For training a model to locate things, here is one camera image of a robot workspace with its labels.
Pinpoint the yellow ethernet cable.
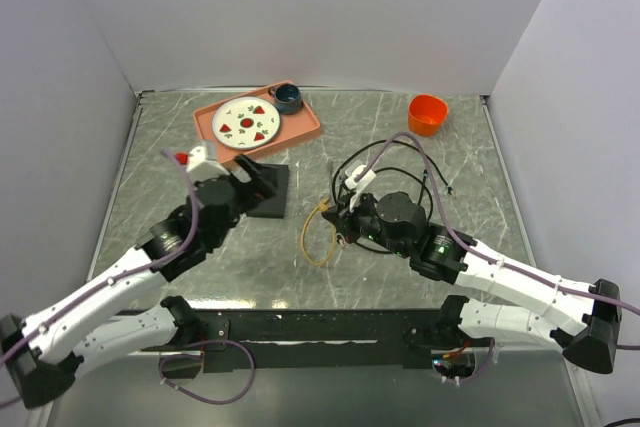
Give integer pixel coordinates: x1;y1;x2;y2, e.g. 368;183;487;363
299;199;337;267

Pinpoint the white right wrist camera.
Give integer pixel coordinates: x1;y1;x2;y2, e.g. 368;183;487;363
344;161;376;211

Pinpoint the black network switch box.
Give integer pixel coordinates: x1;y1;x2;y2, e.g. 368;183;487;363
247;164;289;219

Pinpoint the long black ethernet cable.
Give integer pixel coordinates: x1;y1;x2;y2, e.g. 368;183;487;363
331;140;436;254

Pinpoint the dark blue mug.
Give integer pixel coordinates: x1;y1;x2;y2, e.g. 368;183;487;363
269;83;302;115

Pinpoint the white plate with strawberries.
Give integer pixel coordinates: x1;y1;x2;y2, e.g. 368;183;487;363
211;96;281;151

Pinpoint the orange plastic cup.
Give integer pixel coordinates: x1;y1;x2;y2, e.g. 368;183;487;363
408;94;449;137

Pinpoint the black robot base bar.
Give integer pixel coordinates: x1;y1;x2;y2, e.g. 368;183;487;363
137;296;494;376

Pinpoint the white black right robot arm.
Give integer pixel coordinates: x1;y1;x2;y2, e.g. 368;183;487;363
322;192;621;374

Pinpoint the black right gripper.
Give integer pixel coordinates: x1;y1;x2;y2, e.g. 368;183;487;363
324;186;412;258

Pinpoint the short black ethernet cable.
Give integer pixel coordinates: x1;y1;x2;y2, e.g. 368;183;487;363
422;169;457;197

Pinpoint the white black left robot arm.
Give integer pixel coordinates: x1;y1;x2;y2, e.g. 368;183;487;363
1;149;277;409

